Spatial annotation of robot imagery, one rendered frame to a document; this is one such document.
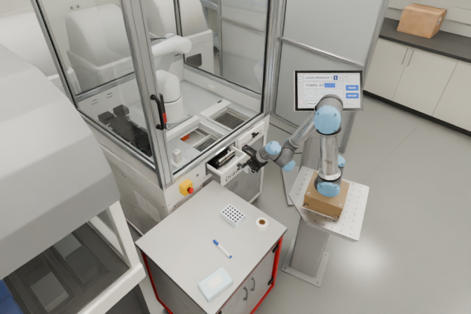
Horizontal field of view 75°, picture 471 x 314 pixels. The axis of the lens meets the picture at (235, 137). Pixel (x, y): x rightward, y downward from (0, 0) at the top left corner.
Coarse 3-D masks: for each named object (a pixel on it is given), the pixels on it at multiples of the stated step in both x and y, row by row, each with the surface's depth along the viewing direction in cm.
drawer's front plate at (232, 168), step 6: (240, 156) 197; (246, 156) 200; (234, 162) 193; (240, 162) 197; (228, 168) 189; (234, 168) 194; (222, 174) 185; (228, 174) 191; (222, 180) 188; (228, 180) 195
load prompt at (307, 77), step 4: (304, 76) 235; (308, 76) 235; (312, 76) 235; (316, 76) 235; (320, 76) 235; (324, 76) 235; (328, 76) 235; (332, 76) 235; (336, 76) 235; (340, 76) 235; (304, 80) 235; (308, 80) 235; (312, 80) 235; (316, 80) 235; (320, 80) 235; (324, 80) 235; (328, 80) 235; (332, 80) 235; (336, 80) 235; (340, 80) 235
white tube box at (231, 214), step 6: (222, 210) 180; (228, 210) 180; (234, 210) 182; (222, 216) 179; (228, 216) 178; (234, 216) 177; (240, 216) 177; (228, 222) 177; (234, 222) 173; (240, 222) 177
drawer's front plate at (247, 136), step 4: (260, 124) 225; (252, 128) 221; (256, 128) 222; (260, 128) 227; (248, 132) 217; (256, 132) 225; (260, 132) 230; (244, 136) 214; (248, 136) 218; (256, 136) 227; (240, 140) 212; (244, 140) 216; (252, 140) 226; (240, 144) 214; (248, 144) 223; (240, 148) 216
